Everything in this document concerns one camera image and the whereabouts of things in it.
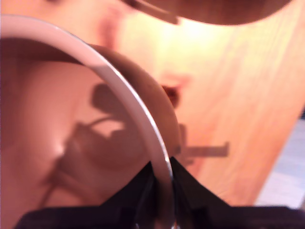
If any black Philips rice cooker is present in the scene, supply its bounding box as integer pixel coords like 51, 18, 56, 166
123, 0, 293, 26

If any metallic pot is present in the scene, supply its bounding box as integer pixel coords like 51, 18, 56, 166
0, 14, 182, 229

